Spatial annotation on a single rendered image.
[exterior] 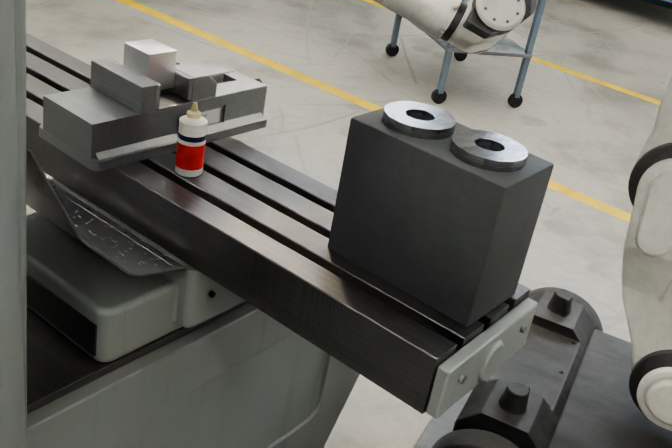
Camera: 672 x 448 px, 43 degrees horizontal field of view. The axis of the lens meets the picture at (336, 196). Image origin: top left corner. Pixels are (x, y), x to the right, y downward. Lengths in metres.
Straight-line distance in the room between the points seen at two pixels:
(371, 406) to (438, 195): 1.42
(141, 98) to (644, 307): 0.85
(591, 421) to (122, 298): 0.83
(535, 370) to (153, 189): 0.78
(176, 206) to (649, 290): 0.75
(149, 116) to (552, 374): 0.84
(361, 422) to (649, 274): 1.08
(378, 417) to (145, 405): 1.12
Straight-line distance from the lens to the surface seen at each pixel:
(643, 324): 1.48
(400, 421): 2.32
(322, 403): 1.73
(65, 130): 1.29
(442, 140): 1.02
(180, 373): 1.30
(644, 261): 1.40
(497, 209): 0.94
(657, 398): 1.49
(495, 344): 1.05
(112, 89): 1.31
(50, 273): 1.22
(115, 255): 1.16
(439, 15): 1.32
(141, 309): 1.18
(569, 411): 1.58
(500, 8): 1.32
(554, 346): 1.68
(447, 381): 0.97
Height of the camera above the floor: 1.49
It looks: 26 degrees down
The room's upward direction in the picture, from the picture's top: 10 degrees clockwise
